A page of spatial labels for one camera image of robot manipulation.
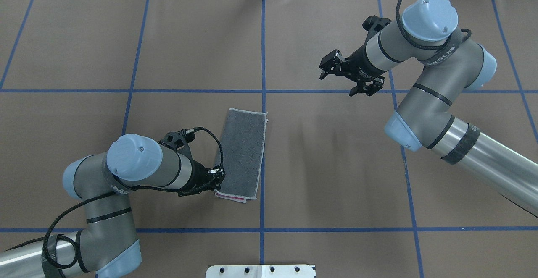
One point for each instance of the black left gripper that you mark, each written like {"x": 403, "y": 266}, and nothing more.
{"x": 199, "y": 176}

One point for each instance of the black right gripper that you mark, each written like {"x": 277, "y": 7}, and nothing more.
{"x": 358, "y": 64}

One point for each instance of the pink towel with white trim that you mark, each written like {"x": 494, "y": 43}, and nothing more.
{"x": 243, "y": 143}

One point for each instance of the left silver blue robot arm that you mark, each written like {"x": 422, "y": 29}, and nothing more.
{"x": 98, "y": 234}

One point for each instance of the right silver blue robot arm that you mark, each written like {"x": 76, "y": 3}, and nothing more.
{"x": 428, "y": 30}

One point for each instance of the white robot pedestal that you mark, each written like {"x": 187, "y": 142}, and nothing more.
{"x": 262, "y": 271}

